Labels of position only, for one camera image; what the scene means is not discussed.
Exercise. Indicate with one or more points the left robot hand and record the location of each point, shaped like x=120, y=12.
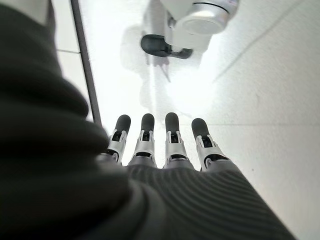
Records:
x=62, y=175

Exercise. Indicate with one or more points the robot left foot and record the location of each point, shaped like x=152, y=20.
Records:
x=160, y=46

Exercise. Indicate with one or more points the robot left leg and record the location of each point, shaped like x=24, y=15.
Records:
x=200, y=20

